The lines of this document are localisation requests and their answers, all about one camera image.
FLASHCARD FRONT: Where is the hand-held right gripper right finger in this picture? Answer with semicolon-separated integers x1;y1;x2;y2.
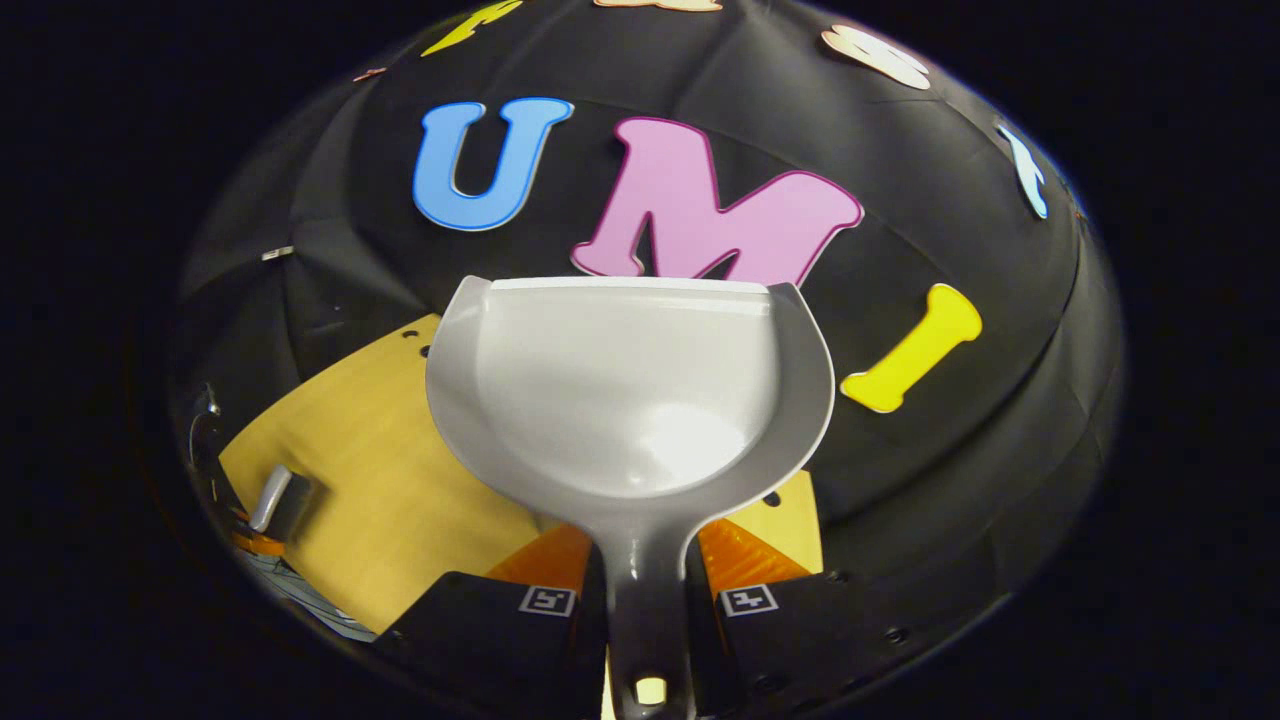
685;518;963;717

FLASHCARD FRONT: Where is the black backdrop cloth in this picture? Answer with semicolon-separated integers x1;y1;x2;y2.
170;0;1126;701

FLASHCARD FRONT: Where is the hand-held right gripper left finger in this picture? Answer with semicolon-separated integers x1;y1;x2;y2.
375;520;611;720

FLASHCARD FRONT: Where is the small grey broom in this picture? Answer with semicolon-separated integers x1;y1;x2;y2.
248;463;327;547

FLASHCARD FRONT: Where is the grey plastic dustpan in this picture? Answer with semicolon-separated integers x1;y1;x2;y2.
425;275;836;720

